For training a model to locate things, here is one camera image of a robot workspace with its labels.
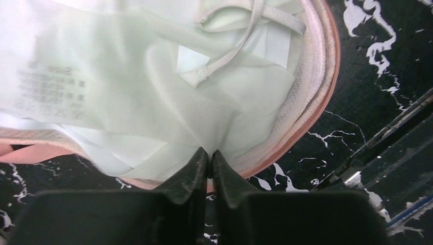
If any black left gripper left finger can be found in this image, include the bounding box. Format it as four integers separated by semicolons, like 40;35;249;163
8;148;208;244

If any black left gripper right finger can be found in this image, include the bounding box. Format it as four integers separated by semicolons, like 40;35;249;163
211;151;389;244

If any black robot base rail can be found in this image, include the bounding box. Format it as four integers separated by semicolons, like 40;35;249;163
311;88;433;234

